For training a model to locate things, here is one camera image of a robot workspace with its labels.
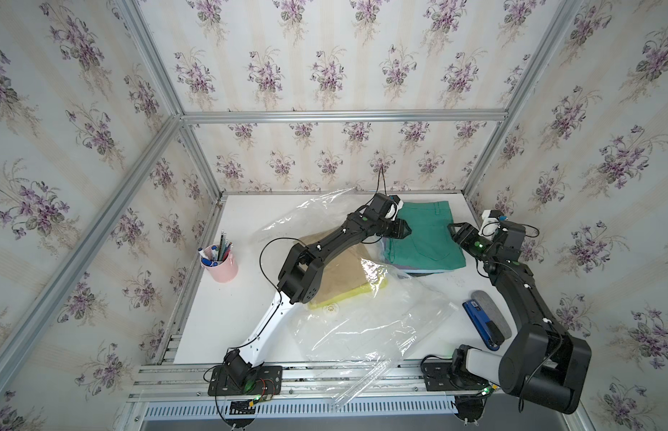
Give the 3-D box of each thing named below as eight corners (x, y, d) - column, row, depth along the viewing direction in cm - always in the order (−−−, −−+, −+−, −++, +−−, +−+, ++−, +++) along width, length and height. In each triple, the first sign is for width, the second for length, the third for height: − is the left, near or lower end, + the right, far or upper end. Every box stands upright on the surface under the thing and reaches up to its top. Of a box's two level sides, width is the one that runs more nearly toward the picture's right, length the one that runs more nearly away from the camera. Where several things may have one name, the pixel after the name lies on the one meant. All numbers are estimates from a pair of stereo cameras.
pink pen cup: (216, 288, 93) (202, 269, 82) (209, 262, 99) (194, 242, 89) (244, 275, 96) (233, 256, 86) (235, 251, 102) (224, 231, 92)
